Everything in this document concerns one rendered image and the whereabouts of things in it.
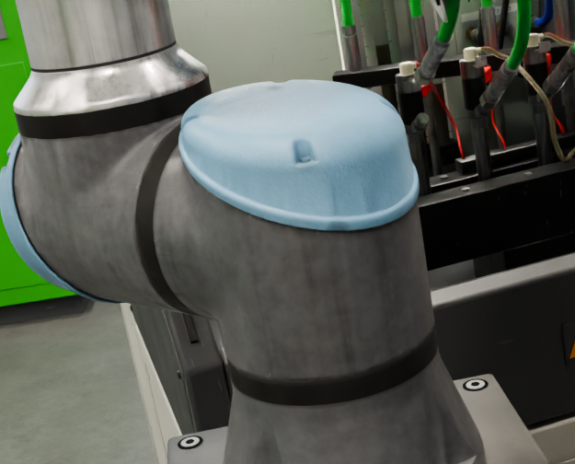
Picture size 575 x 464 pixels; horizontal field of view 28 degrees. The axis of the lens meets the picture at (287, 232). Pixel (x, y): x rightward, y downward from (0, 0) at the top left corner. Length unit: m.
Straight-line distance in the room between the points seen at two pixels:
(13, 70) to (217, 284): 3.26
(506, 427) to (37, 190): 0.31
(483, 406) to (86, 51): 0.33
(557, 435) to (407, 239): 0.69
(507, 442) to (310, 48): 0.98
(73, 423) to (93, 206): 2.66
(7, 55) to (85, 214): 3.18
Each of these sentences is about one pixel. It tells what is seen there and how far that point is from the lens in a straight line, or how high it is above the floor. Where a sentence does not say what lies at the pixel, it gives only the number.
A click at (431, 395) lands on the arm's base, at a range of 0.62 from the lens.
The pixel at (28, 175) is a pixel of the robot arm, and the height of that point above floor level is 1.24.
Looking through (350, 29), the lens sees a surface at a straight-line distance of 1.52.
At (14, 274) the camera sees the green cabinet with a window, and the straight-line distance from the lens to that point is 4.02.
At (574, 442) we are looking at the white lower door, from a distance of 1.26.
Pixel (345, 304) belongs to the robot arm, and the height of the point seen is 1.18.
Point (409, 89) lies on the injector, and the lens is 1.34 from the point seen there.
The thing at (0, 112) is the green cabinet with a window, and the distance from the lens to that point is 3.87.
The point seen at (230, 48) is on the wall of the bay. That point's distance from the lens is 1.57.
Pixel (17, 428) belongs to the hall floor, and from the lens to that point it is 3.36.
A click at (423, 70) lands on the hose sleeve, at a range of 1.27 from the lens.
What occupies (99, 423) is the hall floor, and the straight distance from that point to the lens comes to 3.25.
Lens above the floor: 1.39
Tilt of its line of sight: 18 degrees down
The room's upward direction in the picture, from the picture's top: 10 degrees counter-clockwise
